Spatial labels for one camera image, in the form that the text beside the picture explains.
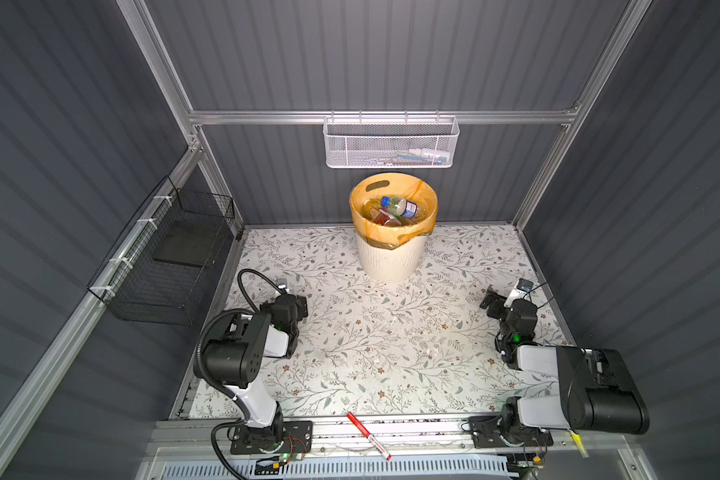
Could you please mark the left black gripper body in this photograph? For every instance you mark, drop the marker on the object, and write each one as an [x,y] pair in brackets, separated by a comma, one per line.
[299,310]

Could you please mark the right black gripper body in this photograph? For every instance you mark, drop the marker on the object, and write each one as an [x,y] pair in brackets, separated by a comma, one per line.
[500,312]

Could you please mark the red yellow tea bottle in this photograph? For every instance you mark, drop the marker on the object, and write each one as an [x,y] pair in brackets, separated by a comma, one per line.
[381,217]

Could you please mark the blue label water bottle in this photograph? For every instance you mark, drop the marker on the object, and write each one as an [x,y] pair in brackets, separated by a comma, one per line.
[399,206]

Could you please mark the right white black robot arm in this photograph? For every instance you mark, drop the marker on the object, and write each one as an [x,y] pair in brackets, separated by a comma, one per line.
[596,390]

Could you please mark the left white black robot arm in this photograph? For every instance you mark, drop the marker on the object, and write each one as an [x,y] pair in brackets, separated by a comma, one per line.
[228,357]

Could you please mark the cream ribbed waste bin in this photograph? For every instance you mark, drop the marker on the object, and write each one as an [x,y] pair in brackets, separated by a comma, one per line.
[390,265]

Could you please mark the orange plastic bin liner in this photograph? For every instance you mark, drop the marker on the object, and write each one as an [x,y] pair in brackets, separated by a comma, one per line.
[393,184]

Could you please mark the floral table mat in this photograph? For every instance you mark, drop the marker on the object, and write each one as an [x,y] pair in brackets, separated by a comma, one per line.
[423,345]

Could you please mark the yellow highlighter pen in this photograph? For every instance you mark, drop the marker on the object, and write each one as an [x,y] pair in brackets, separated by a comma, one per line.
[577,439]

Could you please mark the red marker pen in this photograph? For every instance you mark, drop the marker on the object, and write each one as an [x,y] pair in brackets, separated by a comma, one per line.
[383,451]

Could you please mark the items in white basket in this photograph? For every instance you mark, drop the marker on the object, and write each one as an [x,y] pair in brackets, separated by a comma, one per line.
[423,156]

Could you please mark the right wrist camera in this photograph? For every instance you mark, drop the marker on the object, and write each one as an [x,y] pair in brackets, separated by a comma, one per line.
[521,290]

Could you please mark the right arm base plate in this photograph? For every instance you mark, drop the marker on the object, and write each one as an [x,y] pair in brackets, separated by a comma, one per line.
[493,431]

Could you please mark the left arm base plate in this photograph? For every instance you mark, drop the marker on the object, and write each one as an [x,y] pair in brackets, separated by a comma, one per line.
[290,437]

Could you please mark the black wire mesh basket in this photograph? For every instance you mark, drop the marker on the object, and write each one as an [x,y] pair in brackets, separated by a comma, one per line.
[165,268]

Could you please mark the white wire mesh basket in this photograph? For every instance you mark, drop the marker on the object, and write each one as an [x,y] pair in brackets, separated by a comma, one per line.
[348,139]

